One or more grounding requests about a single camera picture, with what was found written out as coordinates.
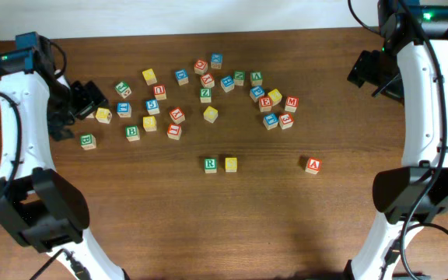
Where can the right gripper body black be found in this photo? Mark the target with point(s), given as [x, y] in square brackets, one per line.
[373, 67]

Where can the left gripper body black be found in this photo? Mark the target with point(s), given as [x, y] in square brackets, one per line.
[75, 103]

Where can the green block letter R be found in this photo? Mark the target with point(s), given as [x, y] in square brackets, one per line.
[210, 165]

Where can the yellow block letter s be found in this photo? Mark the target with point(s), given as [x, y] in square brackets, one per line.
[231, 164]
[149, 123]

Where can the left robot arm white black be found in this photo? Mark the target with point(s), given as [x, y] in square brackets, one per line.
[38, 207]

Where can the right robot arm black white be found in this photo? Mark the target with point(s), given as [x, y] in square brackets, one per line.
[411, 68]

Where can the yellow block W left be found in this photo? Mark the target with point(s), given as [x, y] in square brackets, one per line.
[103, 115]

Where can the green block B far left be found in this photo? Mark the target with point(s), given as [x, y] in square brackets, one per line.
[88, 141]

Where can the green block letter J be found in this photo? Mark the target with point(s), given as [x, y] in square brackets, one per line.
[123, 89]

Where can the green block letter B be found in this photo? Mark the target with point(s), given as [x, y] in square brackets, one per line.
[132, 133]

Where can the blue block number 5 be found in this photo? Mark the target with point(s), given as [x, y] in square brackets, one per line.
[152, 107]

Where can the yellow block top left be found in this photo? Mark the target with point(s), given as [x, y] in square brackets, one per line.
[149, 76]

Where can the red block letter M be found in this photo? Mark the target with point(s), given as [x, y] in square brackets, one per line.
[291, 104]

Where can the red block letter U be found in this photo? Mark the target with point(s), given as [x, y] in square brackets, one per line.
[159, 92]

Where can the yellow block right cluster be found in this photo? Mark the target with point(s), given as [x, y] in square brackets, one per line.
[275, 96]

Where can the red block letter K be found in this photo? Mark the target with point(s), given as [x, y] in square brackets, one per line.
[177, 115]

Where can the red block letter A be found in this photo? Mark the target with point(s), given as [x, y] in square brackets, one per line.
[313, 165]

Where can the red block letter E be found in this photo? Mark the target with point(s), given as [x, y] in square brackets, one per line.
[265, 104]

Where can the blue block letter D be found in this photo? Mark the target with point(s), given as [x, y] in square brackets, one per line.
[182, 77]

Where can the blue block letter F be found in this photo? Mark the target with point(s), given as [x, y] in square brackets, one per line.
[270, 121]

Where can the green block letter V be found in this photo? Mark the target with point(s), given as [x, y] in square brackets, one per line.
[256, 79]

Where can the blue block letter P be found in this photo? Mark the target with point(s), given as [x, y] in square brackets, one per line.
[256, 92]

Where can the green block letter Z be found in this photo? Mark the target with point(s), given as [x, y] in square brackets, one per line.
[205, 95]

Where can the red block letter C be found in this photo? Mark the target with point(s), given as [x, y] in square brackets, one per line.
[200, 67]

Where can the green block letter N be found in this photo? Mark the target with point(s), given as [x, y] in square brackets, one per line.
[239, 78]

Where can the red block letter Y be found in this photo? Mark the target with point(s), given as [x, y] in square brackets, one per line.
[207, 81]

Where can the yellow block letter C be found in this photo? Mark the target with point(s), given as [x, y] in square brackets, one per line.
[210, 114]

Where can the blue block letter H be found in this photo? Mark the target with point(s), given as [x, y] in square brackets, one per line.
[227, 83]

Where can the blue block letter X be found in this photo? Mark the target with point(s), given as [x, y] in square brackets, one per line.
[216, 61]

